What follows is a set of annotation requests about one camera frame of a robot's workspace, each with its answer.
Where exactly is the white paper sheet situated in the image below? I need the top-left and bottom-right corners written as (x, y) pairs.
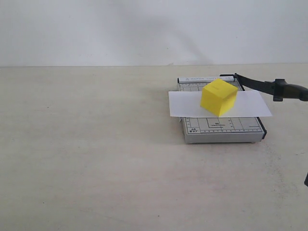
top-left (168, 90), bottom-right (272, 118)

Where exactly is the yellow cube block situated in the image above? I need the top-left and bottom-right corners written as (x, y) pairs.
top-left (200, 78), bottom-right (238, 117)

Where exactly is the black cutter blade arm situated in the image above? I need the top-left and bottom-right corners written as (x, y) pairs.
top-left (219, 73), bottom-right (308, 102)

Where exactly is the grey paper cutter base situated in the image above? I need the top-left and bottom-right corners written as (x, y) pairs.
top-left (177, 74), bottom-right (267, 144)

